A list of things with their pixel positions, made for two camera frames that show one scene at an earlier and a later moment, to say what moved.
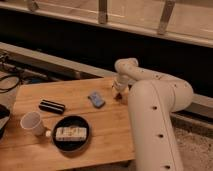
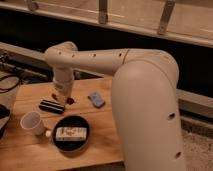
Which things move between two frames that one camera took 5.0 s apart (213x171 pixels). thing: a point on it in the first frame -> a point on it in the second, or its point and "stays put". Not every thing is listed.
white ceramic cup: x=33 y=122 stays put
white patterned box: x=71 y=133 stays put
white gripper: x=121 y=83 -> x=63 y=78
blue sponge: x=97 y=100 stays put
